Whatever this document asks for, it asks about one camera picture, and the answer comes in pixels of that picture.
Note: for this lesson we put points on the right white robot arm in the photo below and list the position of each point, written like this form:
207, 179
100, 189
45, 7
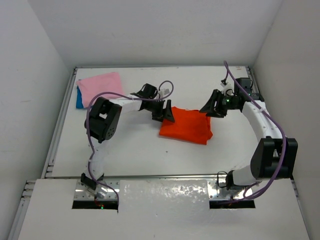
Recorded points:
245, 85

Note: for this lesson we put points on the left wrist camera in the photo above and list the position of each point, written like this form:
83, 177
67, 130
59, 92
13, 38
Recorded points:
162, 93

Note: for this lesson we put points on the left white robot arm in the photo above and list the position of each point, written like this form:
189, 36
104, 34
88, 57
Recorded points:
102, 118

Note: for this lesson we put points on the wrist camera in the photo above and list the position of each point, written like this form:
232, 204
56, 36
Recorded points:
162, 93
228, 90

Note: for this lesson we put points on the right aluminium frame rail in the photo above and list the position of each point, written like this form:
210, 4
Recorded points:
260, 90

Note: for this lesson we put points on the orange t shirt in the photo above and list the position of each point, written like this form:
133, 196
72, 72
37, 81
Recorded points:
189, 126

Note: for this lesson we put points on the metal base plate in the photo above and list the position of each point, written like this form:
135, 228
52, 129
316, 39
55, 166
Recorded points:
102, 193
217, 191

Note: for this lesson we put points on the white front cover board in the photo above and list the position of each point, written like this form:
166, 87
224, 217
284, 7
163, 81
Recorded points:
161, 210

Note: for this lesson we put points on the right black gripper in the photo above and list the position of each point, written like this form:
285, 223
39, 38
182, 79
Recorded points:
213, 110

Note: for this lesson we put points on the folded blue t shirt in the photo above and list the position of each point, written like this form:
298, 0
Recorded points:
79, 100

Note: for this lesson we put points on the front aluminium frame rail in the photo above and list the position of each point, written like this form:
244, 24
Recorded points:
168, 177

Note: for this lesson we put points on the folded pink t shirt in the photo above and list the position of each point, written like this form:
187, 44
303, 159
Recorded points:
91, 86

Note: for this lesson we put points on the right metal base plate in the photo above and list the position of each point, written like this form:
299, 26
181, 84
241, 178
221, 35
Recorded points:
217, 191

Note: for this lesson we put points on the left aluminium frame rail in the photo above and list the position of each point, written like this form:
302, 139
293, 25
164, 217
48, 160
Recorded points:
50, 158

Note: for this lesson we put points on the aluminium frame rail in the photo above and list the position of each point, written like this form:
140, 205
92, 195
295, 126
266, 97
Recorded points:
50, 158
260, 90
168, 177

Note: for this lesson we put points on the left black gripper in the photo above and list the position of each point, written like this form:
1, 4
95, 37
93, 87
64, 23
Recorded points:
160, 110

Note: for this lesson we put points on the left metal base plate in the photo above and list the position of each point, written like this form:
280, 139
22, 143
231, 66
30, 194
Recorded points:
102, 193

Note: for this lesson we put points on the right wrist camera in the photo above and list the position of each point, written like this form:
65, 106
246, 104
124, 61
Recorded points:
228, 90

